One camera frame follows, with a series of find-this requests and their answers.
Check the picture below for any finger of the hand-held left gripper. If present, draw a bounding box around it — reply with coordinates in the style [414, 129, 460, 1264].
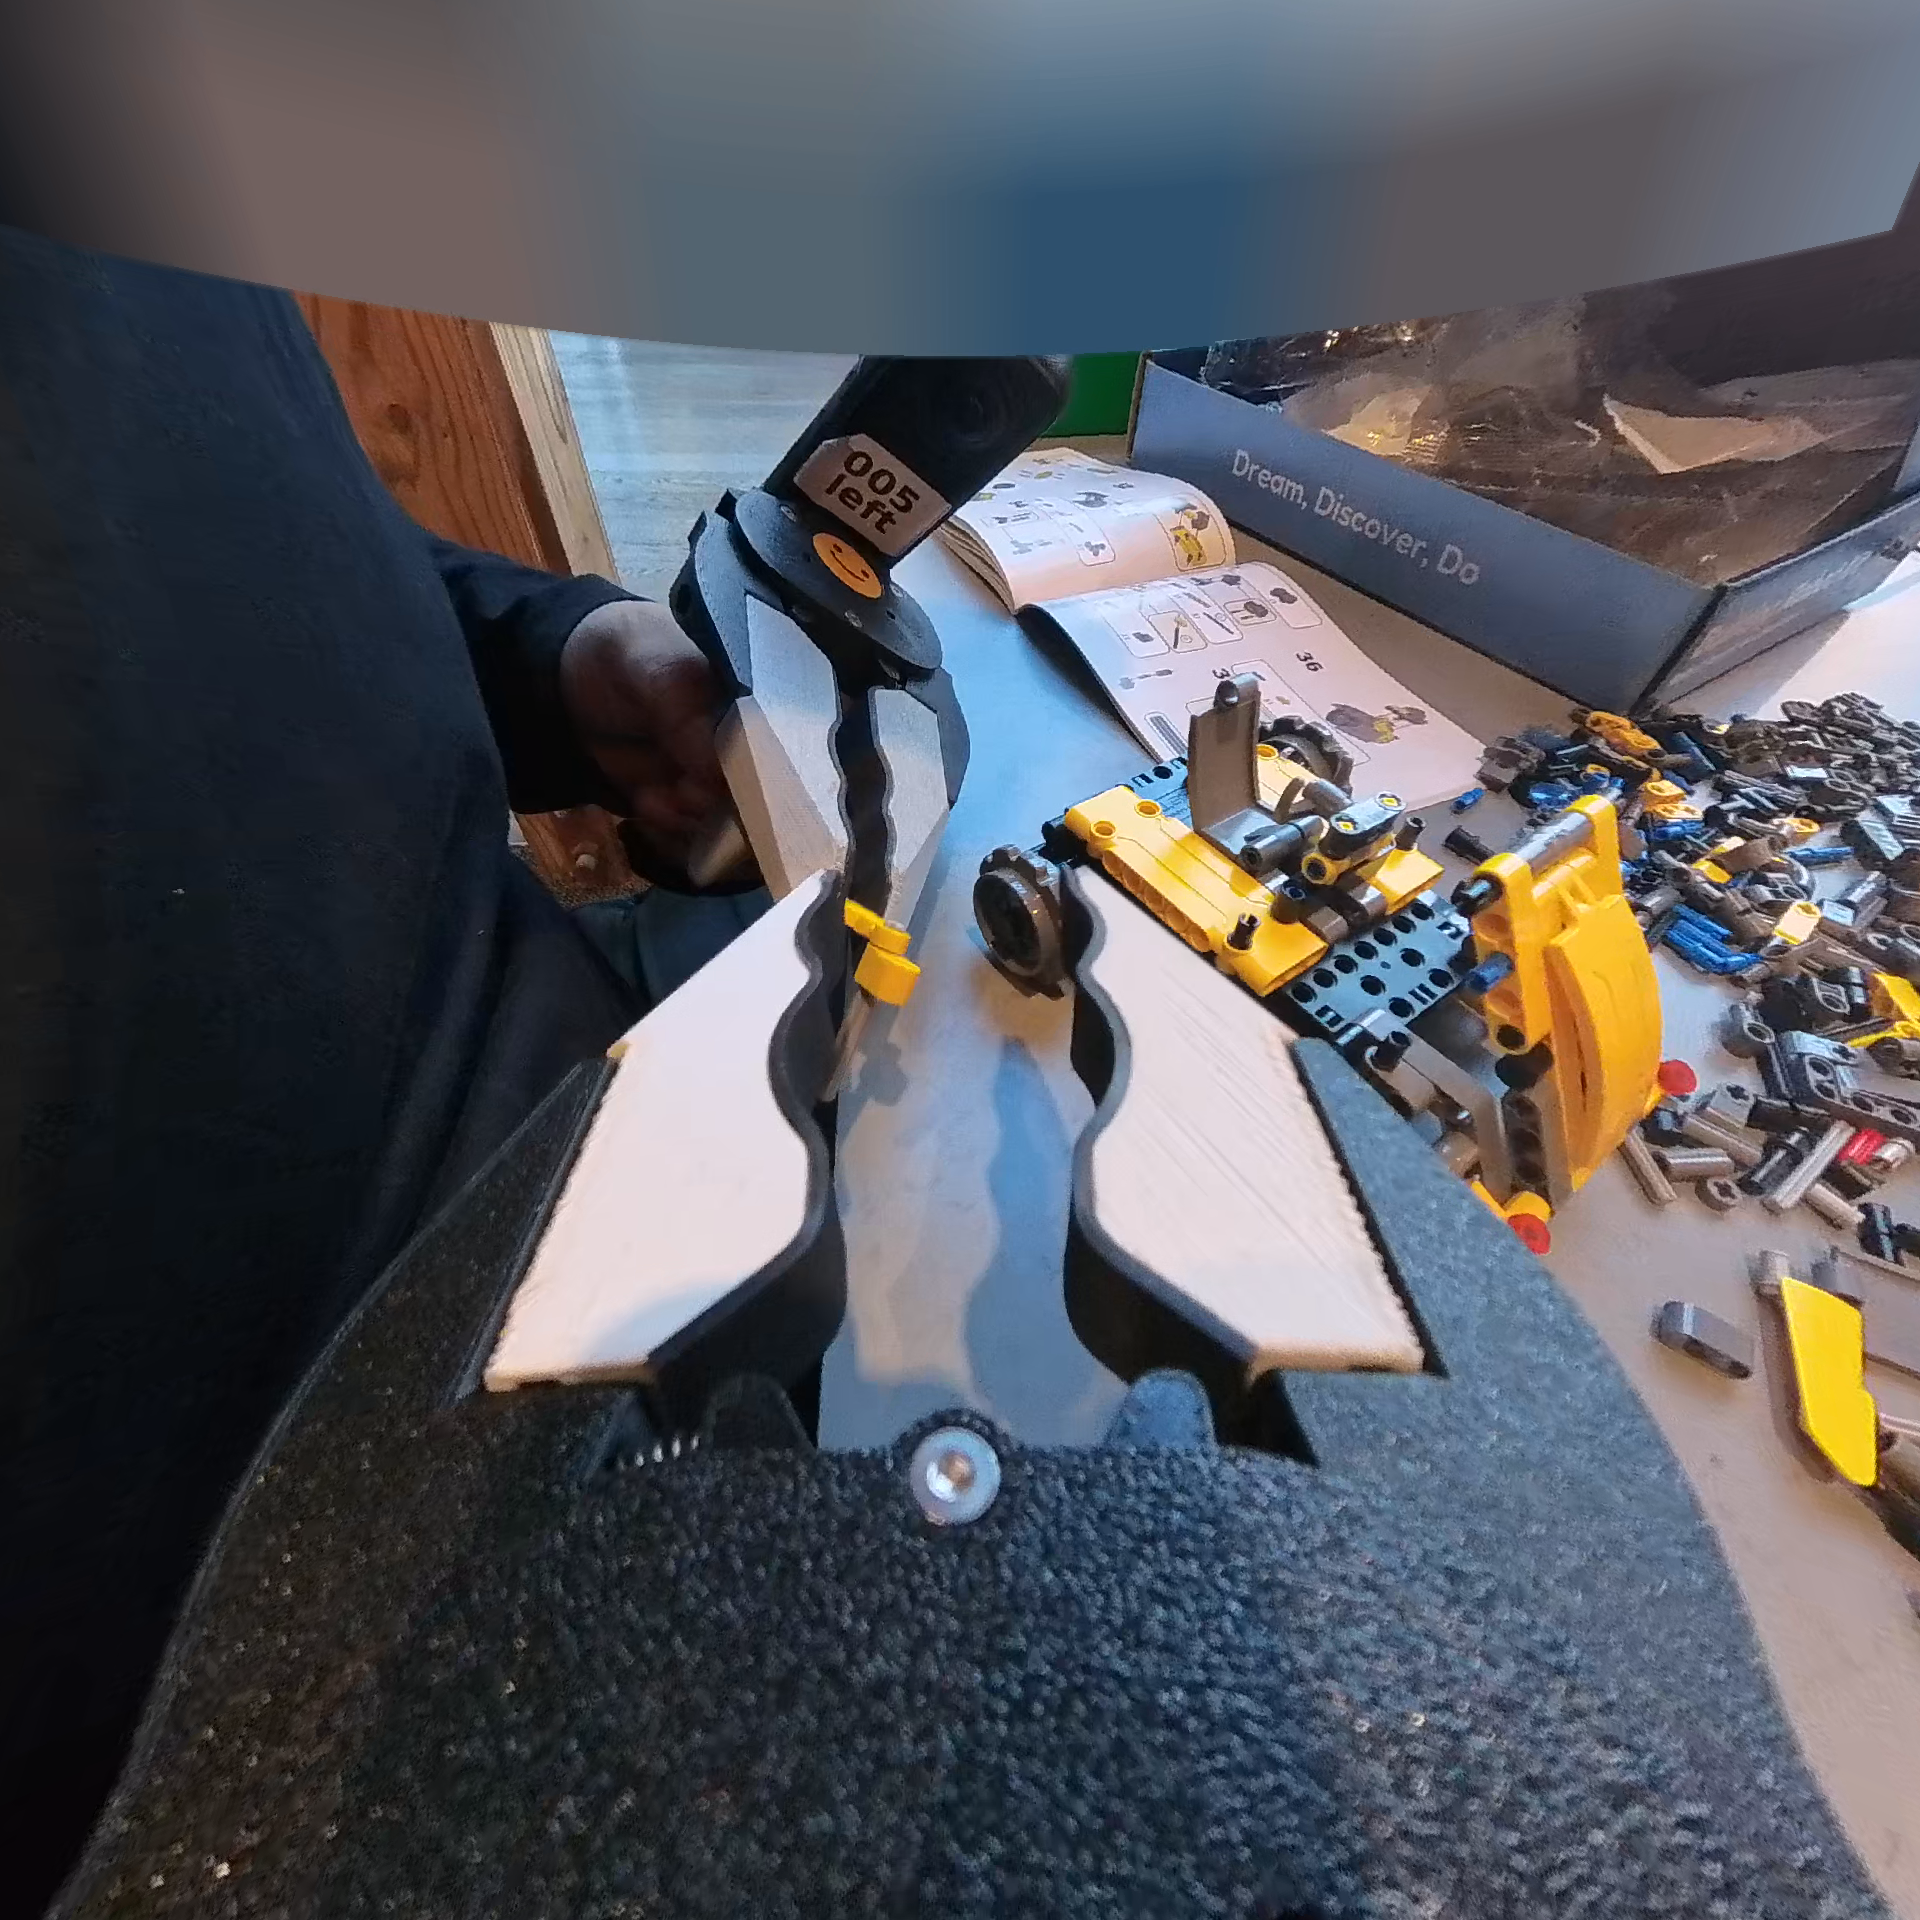
[847, 682, 953, 939]
[688, 603, 863, 902]

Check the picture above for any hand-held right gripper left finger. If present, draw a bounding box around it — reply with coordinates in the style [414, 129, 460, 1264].
[482, 870, 850, 1396]

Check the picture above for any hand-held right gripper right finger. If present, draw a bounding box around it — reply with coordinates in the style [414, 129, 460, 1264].
[1062, 868, 1427, 1378]

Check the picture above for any yellow thin toy beam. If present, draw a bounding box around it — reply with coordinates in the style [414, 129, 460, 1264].
[843, 897, 921, 1003]

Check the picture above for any person's left forearm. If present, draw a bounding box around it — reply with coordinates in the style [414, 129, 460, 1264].
[427, 530, 647, 820]

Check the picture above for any grey desk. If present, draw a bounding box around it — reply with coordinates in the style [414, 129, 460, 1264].
[817, 508, 1920, 1891]

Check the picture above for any person's left hand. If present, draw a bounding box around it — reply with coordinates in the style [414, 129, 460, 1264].
[561, 599, 751, 894]

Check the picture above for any yellow toy vehicle model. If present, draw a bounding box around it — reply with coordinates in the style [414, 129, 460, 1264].
[972, 676, 1670, 1255]

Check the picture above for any instruction booklet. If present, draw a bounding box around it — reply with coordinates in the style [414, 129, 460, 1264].
[938, 444, 1487, 811]

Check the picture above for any small grey toy connector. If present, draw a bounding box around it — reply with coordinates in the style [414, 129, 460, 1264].
[1653, 1303, 1757, 1378]

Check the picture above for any person's dark clothing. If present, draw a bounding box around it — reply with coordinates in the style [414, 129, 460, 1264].
[0, 225, 707, 1920]

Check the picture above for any dark blue cardboard box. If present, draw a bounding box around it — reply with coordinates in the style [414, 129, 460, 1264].
[1125, 225, 1920, 713]

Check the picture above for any yellow curved toy panel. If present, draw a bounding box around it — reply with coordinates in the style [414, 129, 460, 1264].
[1777, 1275, 1884, 1489]

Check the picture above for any pile of loose toy pieces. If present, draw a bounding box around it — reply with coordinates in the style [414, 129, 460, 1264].
[1446, 690, 1920, 1276]

